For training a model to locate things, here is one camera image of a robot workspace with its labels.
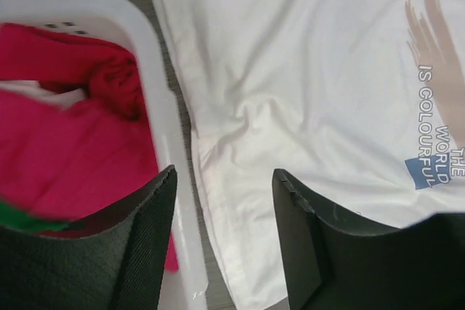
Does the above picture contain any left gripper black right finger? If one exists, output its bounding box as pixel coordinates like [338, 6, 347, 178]
[272, 169, 464, 309]

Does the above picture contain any green t shirt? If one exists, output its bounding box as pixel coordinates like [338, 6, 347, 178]
[0, 202, 70, 232]

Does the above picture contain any red t shirt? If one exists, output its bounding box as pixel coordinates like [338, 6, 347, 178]
[0, 22, 179, 274]

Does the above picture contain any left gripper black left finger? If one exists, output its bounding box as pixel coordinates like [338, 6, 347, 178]
[1, 166, 177, 309]

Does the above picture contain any white plastic basket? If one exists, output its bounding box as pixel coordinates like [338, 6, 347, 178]
[1, 0, 208, 309]

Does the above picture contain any white printed t shirt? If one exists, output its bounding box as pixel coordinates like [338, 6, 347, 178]
[153, 0, 464, 309]

